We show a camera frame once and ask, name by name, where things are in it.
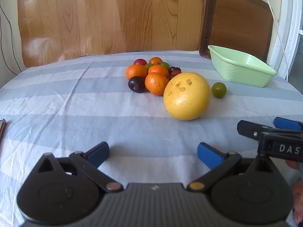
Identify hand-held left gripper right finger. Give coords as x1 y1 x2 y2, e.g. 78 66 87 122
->
187 142 278 193

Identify white door frame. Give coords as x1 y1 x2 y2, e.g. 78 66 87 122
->
266 0 303 82

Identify silver metal object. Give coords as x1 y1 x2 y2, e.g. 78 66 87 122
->
0 118 6 143

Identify brown woven seat mat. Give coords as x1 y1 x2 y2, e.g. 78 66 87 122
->
198 0 274 63

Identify thin white cable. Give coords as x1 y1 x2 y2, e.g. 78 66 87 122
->
258 0 290 82

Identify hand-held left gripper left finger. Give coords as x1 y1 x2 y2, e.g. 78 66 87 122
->
35 141 124 193

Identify person's right hand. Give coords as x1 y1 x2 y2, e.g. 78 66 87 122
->
285 160 303 224

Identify light green plastic basket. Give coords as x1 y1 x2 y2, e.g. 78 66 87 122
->
208 45 277 88

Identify wood pattern vinyl sheet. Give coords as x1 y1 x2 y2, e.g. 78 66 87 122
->
17 0 205 68

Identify large yellow grapefruit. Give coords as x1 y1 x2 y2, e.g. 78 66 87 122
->
163 72 212 121

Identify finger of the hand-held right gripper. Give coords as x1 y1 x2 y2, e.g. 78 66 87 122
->
273 117 303 131
237 120 277 139

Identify thin black cable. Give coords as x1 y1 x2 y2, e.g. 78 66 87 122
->
0 2 22 73

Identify orange mandarin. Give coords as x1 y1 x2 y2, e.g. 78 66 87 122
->
125 64 148 81
148 65 169 78
144 73 169 96

